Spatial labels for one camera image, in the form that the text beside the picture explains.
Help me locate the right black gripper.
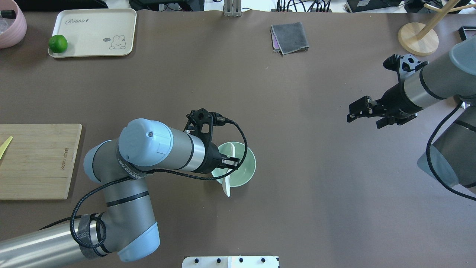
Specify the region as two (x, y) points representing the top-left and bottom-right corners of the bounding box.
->
(347, 84), (419, 129)

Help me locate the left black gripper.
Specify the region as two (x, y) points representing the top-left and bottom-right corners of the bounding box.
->
(203, 143), (240, 174)

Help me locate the light green bowl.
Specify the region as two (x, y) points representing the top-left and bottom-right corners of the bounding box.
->
(218, 142), (256, 187)

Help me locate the white plastic spoon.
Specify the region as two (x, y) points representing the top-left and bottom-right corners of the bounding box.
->
(222, 143), (236, 197)

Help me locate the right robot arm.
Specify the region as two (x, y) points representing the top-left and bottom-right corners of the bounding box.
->
(347, 36), (476, 201)

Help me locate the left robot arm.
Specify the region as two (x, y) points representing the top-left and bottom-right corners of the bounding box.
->
(1, 113), (244, 268)

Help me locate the pink bowl with ice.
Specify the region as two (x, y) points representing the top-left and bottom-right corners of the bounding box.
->
(0, 0), (27, 49)

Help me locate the wooden mug tree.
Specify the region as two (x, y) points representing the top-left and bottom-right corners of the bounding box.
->
(398, 0), (476, 56)

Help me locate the grey folded cloth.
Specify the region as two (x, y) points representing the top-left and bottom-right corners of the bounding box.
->
(270, 22), (309, 55)

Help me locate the cream serving tray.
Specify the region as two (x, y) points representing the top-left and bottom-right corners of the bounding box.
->
(48, 8), (137, 58)

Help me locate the bamboo cutting board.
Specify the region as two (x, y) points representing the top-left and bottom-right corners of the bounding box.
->
(0, 124), (82, 200)

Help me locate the green lime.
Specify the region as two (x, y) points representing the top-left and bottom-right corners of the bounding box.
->
(48, 35), (68, 53)

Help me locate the yellow plastic knife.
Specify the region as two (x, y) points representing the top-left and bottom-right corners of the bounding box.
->
(0, 136), (13, 159)

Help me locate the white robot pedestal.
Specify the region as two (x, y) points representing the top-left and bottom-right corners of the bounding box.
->
(181, 255), (280, 268)

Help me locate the aluminium frame post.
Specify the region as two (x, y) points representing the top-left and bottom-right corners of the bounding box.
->
(223, 0), (242, 17)

